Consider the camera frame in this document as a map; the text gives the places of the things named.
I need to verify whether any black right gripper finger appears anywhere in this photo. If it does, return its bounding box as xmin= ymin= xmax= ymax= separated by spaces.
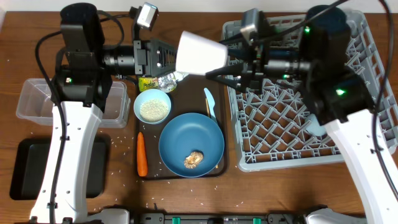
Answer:
xmin=205 ymin=67 xmax=244 ymax=90
xmin=228 ymin=45 xmax=257 ymax=59

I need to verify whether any pink cup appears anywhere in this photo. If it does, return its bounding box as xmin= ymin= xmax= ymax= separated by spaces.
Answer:
xmin=175 ymin=31 xmax=228 ymax=75

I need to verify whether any light blue rice bowl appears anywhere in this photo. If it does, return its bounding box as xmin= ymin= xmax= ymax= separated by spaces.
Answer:
xmin=133 ymin=89 xmax=172 ymax=124

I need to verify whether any light blue cup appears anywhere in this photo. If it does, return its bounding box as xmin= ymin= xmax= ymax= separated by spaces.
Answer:
xmin=306 ymin=114 xmax=326 ymax=136

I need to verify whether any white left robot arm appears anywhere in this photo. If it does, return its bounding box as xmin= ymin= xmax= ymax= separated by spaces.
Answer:
xmin=29 ymin=2 xmax=176 ymax=223

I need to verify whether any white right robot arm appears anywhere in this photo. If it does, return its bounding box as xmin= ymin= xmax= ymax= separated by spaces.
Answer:
xmin=205 ymin=2 xmax=397 ymax=223

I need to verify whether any grey dishwasher rack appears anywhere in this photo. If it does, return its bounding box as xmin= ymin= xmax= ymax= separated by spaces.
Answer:
xmin=228 ymin=10 xmax=384 ymax=172

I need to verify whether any black waste tray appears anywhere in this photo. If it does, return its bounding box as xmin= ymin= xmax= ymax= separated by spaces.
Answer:
xmin=9 ymin=137 xmax=109 ymax=200

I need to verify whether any yellow snack wrapper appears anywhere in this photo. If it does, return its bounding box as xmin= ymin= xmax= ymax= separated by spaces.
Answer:
xmin=138 ymin=77 xmax=159 ymax=92

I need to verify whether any crumpled white tissue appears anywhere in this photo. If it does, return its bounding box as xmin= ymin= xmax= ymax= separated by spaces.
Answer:
xmin=157 ymin=72 xmax=188 ymax=93

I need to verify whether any light blue plastic knife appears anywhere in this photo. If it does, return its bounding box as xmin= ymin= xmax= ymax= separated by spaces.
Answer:
xmin=204 ymin=88 xmax=217 ymax=123

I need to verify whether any dark brown tray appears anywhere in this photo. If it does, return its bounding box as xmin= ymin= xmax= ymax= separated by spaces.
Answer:
xmin=136 ymin=75 xmax=228 ymax=180

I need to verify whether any dark blue plate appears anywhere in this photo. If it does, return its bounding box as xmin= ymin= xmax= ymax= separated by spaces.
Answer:
xmin=159 ymin=113 xmax=225 ymax=178

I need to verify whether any brown food scrap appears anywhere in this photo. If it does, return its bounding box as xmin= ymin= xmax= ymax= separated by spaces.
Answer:
xmin=184 ymin=151 xmax=204 ymax=169

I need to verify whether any orange carrot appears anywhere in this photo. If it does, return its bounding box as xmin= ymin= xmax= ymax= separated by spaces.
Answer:
xmin=136 ymin=132 xmax=148 ymax=177

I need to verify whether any clear plastic bin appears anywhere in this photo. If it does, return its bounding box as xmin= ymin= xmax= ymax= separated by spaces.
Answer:
xmin=16 ymin=78 xmax=131 ymax=128

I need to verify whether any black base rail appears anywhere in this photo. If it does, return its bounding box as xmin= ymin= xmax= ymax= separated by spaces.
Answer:
xmin=130 ymin=213 xmax=305 ymax=224

